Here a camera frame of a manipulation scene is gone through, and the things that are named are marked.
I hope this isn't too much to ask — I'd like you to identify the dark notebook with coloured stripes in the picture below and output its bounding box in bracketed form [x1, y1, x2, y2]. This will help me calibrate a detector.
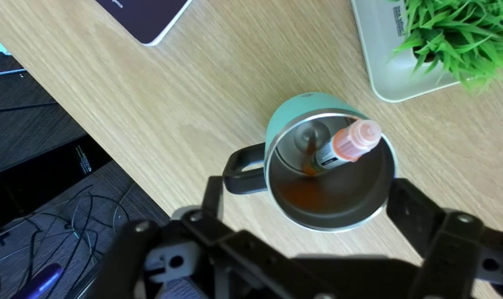
[94, 0, 194, 47]

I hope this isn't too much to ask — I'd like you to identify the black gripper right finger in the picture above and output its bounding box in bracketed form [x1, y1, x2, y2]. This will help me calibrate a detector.
[385, 175, 503, 299]

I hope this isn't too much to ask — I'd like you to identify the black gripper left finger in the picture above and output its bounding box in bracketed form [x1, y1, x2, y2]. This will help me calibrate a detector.
[89, 174, 297, 299]

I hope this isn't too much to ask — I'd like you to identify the teal mug with black handle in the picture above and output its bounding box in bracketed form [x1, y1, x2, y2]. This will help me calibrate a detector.
[222, 89, 400, 233]

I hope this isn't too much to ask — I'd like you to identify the small green potted plant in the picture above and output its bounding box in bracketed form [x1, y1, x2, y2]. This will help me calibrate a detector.
[350, 0, 503, 104]

